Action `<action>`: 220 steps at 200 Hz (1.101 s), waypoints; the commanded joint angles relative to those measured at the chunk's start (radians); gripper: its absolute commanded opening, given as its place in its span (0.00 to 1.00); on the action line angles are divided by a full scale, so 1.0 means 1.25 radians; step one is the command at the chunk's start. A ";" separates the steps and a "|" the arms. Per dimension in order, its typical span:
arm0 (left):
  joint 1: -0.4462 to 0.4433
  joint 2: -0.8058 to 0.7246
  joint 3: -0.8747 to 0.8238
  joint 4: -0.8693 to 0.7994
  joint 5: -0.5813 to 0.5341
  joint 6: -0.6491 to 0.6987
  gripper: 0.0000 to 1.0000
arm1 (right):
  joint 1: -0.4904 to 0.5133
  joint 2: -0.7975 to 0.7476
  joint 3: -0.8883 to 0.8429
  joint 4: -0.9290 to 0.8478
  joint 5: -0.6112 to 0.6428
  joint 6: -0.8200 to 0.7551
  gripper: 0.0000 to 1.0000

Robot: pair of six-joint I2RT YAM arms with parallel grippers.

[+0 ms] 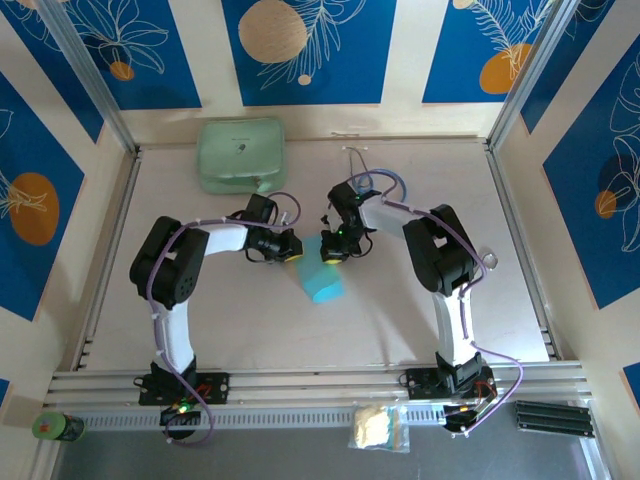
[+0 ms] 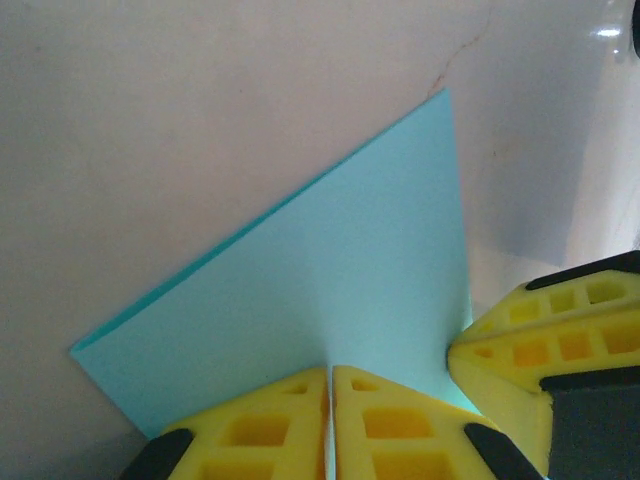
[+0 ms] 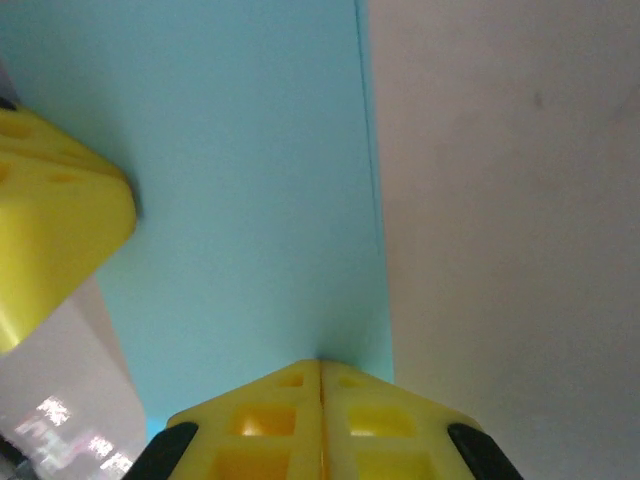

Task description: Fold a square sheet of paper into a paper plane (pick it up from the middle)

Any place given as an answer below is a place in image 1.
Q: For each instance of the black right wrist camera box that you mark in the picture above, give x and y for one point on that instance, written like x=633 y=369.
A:
x=345 y=197

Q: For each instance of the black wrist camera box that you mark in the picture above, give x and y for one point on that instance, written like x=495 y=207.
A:
x=261 y=207
x=345 y=197

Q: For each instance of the clear bag with yellow contents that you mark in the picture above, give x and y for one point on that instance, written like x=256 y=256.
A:
x=372 y=427

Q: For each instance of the green can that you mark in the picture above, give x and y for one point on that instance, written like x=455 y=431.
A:
x=52 y=426

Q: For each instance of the clear plastic object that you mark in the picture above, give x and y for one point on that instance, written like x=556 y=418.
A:
x=491 y=260

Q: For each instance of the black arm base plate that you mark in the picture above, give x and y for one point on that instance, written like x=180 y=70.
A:
x=420 y=382
x=215 y=387

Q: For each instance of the aluminium frame post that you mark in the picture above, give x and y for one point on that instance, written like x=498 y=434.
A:
x=537 y=75
x=87 y=75

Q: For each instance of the blue floral wall poster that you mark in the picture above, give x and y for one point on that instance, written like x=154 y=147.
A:
x=450 y=65
x=350 y=75
x=590 y=225
x=165 y=75
x=35 y=150

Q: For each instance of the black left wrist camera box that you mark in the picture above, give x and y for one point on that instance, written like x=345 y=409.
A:
x=261 y=207

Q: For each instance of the blue stethoscope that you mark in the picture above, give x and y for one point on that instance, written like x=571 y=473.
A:
x=382 y=170

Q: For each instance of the turquoise cloth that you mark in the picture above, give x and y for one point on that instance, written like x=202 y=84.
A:
x=320 y=285

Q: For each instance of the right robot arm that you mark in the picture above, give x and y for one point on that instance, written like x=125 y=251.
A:
x=450 y=330

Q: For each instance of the aluminium side rail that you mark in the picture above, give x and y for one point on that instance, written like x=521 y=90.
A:
x=107 y=260
x=522 y=250

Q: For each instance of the mint green zip pouch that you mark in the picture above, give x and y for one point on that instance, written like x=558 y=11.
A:
x=240 y=150

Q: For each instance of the black ribbed block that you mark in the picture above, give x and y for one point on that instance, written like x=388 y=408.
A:
x=552 y=419

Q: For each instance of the aluminium mounting rail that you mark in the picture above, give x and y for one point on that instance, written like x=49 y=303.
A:
x=310 y=382

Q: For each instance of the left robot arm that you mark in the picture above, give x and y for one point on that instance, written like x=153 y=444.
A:
x=172 y=335

